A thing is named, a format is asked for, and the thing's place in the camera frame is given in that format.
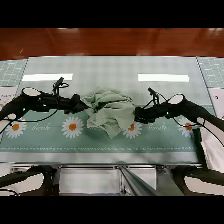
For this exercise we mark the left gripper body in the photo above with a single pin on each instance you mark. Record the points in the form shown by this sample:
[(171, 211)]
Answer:
[(74, 103)]

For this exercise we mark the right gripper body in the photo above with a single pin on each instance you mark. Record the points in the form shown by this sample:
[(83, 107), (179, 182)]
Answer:
[(150, 113)]

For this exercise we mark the pale green T-shirt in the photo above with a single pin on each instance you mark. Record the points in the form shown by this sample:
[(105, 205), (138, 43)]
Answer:
[(110, 111)]

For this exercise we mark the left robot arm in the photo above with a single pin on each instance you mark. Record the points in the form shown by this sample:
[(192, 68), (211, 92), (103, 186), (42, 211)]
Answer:
[(25, 101)]

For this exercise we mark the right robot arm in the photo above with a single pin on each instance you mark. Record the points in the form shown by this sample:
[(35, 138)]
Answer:
[(191, 108)]

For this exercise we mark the white garment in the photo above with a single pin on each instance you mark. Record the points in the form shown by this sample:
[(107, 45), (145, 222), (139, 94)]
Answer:
[(213, 150)]

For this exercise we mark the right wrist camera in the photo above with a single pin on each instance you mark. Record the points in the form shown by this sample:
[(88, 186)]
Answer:
[(153, 93)]

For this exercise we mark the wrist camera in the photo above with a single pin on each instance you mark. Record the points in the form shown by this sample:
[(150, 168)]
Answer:
[(153, 93), (58, 83)]

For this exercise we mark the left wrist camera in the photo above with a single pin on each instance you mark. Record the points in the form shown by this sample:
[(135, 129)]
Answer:
[(58, 83)]

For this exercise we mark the silver frame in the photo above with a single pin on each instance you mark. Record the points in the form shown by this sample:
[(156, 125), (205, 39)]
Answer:
[(140, 185)]

